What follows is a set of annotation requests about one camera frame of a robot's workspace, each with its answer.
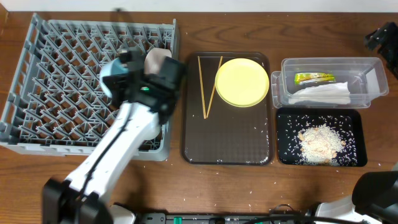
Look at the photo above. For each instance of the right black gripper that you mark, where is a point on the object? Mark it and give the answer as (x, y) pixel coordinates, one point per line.
(388, 50)

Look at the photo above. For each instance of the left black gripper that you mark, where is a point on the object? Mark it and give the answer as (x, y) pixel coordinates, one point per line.
(131, 59)

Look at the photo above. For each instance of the light blue bowl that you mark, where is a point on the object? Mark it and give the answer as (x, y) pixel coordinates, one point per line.
(110, 69)

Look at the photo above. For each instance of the white pink bowl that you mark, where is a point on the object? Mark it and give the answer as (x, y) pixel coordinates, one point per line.
(155, 59)

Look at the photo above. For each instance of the white napkin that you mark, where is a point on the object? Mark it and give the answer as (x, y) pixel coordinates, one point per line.
(335, 93)

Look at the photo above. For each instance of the green snack wrapper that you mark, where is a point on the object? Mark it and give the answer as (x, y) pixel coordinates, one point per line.
(306, 78)

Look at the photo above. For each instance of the yellow round plate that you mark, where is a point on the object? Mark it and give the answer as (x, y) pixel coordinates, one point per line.
(242, 82)

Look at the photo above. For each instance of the white plastic cup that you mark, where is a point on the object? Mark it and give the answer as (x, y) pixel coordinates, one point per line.
(153, 140)

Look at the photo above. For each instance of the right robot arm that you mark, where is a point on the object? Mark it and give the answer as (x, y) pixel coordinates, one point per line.
(374, 198)

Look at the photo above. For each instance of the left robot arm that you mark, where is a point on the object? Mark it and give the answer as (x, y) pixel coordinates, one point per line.
(145, 89)

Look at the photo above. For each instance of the clear plastic waste container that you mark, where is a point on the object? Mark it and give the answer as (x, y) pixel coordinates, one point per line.
(365, 76)

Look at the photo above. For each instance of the black food waste tray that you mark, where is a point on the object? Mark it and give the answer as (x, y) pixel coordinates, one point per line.
(353, 114)

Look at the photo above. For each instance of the left wooden chopstick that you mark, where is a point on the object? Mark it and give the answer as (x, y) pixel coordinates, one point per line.
(201, 89)

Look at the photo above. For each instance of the wooden chopstick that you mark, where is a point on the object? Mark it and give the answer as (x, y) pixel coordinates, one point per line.
(201, 89)
(213, 90)

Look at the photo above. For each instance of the right wooden chopstick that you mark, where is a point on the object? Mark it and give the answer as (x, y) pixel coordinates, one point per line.
(213, 90)

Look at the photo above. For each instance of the grey plastic dish rack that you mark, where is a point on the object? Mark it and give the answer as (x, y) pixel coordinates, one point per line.
(55, 105)

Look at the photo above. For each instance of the dark brown serving tray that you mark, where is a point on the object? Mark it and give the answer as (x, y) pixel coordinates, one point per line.
(230, 135)

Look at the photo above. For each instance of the rice and food scraps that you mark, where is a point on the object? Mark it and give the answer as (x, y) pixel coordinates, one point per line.
(314, 140)

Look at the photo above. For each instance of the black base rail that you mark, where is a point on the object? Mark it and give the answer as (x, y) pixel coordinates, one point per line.
(163, 218)

